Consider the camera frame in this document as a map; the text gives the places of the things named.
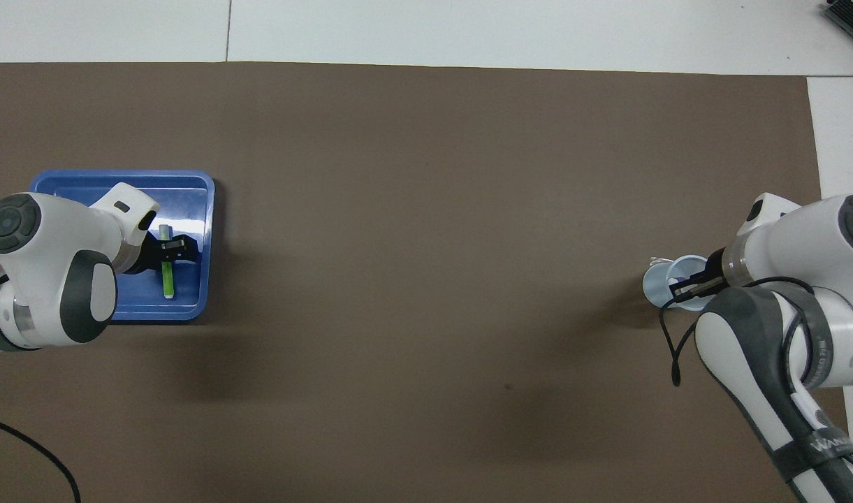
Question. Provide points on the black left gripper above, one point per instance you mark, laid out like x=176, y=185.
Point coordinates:
x=150, y=255

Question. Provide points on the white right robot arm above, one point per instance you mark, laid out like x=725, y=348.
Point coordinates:
x=796, y=251

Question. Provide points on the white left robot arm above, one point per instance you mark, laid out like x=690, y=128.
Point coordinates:
x=49, y=251

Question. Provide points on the brown table mat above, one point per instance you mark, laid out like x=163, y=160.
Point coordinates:
x=426, y=175

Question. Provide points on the blue plastic tray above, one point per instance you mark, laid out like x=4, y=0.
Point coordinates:
x=188, y=209

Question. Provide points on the translucent blue pen cup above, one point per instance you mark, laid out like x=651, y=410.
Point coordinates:
x=655, y=285

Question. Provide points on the green pen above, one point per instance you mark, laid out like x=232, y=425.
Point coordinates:
x=168, y=279

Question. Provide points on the clear tape piece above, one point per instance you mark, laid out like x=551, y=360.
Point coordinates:
x=658, y=261

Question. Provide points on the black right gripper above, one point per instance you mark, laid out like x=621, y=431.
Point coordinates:
x=716, y=271

